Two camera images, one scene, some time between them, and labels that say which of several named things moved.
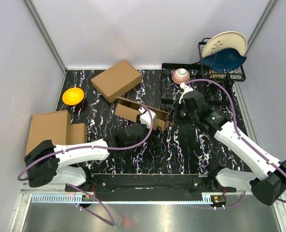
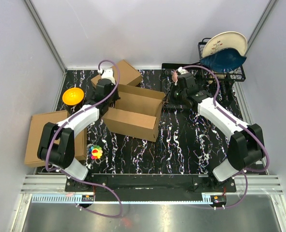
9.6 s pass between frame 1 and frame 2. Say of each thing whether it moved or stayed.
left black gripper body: moved
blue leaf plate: stayed
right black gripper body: moved
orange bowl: stayed
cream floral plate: stayed
